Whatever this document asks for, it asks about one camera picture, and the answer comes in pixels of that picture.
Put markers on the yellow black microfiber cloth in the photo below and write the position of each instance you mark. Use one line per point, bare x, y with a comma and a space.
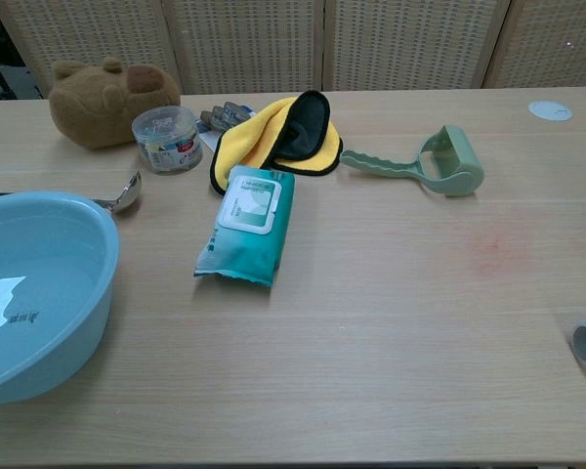
254, 141

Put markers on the green lint roller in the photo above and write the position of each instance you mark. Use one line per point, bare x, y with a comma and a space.
449, 161

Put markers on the packet of binder clips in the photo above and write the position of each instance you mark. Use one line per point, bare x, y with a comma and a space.
224, 116

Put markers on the clear plastic clip jar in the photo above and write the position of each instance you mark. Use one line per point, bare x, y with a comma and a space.
168, 141

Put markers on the blue plastic basin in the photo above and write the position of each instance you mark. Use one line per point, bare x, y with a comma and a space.
54, 234

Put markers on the woven folding screen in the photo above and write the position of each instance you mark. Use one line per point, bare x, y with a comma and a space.
293, 44

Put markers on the brown plush capybara toy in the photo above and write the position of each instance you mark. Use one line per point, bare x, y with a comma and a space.
93, 107

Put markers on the metal ladle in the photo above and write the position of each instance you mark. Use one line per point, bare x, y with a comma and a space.
127, 190

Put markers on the teal wet wipes pack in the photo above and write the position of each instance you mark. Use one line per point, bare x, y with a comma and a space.
246, 229

